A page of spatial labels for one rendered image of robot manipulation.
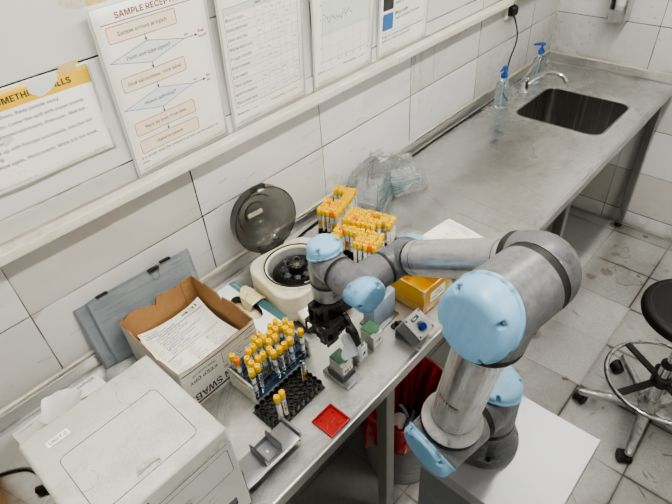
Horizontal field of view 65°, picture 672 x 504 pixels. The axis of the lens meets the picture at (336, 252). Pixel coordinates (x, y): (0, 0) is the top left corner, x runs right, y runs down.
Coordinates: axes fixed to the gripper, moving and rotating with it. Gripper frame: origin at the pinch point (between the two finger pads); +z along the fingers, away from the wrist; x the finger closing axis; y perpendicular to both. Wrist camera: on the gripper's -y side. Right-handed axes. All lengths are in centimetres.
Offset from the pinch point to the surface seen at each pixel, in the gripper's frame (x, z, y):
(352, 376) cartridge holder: 3.0, 10.5, -0.7
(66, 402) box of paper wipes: -42, 3, 54
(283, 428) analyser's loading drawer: 1.6, 7.9, 22.5
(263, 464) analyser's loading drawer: 4.7, 7.9, 31.7
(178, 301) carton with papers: -49, 3, 16
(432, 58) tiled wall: -56, -25, -121
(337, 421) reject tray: 8.4, 11.7, 11.2
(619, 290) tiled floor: 29, 100, -181
